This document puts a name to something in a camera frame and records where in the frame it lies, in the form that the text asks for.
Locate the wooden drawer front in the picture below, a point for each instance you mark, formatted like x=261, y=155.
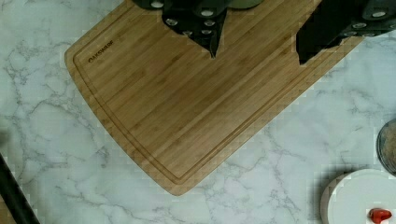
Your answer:
x=5, y=215

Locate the black drawer handle bar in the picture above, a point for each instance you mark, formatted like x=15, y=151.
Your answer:
x=16, y=202

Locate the red small pepper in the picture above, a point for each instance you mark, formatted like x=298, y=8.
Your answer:
x=377, y=215

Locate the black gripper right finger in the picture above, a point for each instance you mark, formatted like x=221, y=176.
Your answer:
x=334, y=20

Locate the white round plate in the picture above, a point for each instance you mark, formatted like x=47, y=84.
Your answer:
x=349, y=198

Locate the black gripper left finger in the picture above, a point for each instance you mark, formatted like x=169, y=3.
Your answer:
x=199, y=20

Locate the bamboo cutting board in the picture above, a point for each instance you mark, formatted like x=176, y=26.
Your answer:
x=179, y=111

